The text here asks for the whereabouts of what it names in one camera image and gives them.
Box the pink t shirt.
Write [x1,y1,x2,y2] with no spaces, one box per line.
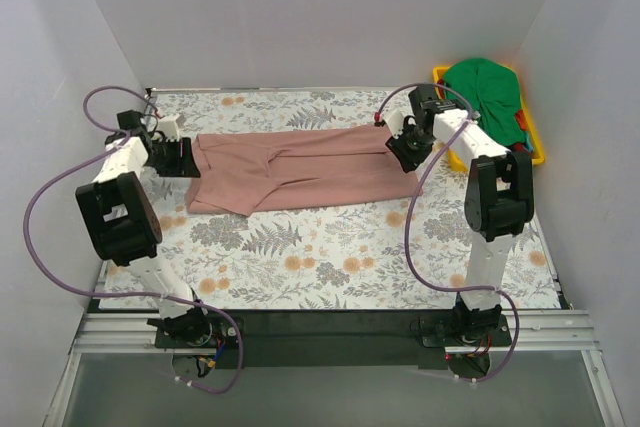
[185,125,418,217]

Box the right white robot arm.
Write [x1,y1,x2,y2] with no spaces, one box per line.
[374,83,534,347]

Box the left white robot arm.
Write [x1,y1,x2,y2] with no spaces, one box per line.
[75,110,213,347]

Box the yellow plastic bin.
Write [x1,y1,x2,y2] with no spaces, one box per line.
[446,90,545,172]

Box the green t shirt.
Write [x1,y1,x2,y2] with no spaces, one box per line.
[442,58,522,147]

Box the floral patterned table mat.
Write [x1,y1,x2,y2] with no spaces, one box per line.
[97,89,560,311]

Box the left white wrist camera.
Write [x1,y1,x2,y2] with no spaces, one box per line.
[155,114,185,141]

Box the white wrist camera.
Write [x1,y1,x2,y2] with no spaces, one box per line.
[155,114,185,141]
[374,108,405,138]

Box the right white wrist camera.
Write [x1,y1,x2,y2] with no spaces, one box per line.
[374,108,405,138]

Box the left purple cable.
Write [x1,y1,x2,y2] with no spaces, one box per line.
[23,86,246,394]

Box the purple cable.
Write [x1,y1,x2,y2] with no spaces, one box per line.
[23,86,246,394]
[373,80,519,384]

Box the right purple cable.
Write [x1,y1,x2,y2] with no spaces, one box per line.
[373,80,519,384]

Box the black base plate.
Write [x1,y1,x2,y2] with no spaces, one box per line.
[147,309,515,369]

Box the aluminium mounting rail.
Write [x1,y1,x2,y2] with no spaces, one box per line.
[46,309,624,426]

